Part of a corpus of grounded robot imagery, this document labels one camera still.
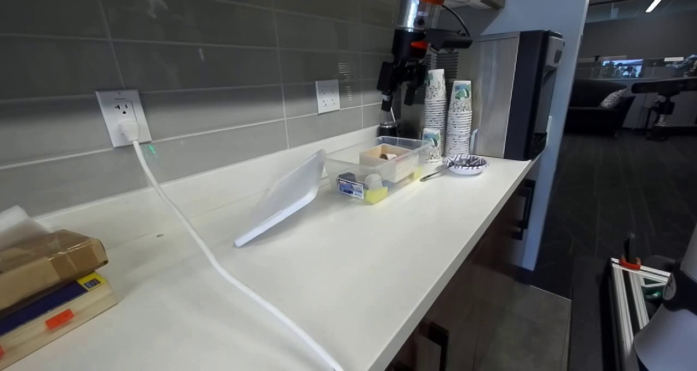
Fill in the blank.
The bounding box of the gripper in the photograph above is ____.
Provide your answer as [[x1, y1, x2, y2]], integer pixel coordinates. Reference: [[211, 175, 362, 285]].
[[377, 29, 436, 113]]

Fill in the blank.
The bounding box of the small tan box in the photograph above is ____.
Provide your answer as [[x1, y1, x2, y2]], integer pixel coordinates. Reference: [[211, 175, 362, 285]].
[[359, 143, 420, 184]]

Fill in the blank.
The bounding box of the clear plastic container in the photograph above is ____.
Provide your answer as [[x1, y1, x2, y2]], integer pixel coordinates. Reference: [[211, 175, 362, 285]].
[[325, 136, 431, 205]]

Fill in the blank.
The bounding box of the white container lid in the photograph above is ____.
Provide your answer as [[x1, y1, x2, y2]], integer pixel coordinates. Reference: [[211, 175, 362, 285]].
[[234, 149, 327, 248]]

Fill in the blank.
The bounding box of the brown cardboard box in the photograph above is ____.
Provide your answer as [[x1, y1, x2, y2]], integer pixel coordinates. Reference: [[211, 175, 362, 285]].
[[0, 229, 109, 312]]

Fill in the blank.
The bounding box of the flat blue and tan box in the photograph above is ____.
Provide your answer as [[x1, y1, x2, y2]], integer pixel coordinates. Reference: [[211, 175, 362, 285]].
[[0, 272, 119, 370]]

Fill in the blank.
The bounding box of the stack of paper cups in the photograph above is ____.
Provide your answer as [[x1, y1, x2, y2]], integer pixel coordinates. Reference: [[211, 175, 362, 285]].
[[423, 69, 448, 155], [445, 81, 473, 157]]

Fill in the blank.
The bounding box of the printed paper cup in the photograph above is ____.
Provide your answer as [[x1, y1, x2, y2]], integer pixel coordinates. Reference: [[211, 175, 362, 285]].
[[421, 128, 443, 163]]

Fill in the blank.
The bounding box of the metal spoon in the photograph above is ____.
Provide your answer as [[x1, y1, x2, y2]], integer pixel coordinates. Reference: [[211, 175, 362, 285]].
[[419, 166, 454, 183]]

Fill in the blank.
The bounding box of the steel and black appliance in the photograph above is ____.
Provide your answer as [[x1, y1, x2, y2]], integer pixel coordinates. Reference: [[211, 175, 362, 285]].
[[469, 30, 565, 161]]

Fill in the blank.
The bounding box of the dark sofa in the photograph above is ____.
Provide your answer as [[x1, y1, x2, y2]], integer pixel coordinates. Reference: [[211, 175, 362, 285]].
[[564, 78, 636, 136]]

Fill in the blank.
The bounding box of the patterned cushion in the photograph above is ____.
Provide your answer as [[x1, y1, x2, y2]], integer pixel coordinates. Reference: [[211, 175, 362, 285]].
[[598, 88, 628, 110]]

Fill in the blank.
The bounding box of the monitor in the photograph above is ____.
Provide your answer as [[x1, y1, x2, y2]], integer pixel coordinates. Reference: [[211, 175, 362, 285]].
[[599, 58, 645, 80]]

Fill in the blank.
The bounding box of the orange clamp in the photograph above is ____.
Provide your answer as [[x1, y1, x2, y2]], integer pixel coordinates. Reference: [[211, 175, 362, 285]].
[[620, 232, 643, 271]]

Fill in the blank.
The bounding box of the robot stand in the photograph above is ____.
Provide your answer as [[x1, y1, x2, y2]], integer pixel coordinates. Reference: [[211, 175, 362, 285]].
[[609, 257, 671, 371]]

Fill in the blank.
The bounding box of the clear plastic bag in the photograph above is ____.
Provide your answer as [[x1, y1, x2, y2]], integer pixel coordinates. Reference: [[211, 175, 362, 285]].
[[0, 205, 51, 252]]

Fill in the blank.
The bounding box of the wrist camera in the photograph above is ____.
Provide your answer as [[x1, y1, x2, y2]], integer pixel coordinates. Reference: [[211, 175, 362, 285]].
[[426, 29, 473, 52]]

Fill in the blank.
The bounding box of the black cabinet handle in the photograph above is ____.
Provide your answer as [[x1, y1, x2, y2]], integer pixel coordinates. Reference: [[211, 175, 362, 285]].
[[511, 179, 537, 241]]

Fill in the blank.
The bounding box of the white cable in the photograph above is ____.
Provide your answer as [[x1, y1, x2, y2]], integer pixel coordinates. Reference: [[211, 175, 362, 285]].
[[118, 119, 345, 371]]

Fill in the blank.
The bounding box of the wall socket with white plug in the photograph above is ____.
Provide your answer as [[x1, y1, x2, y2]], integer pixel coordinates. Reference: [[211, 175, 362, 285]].
[[95, 89, 152, 149]]

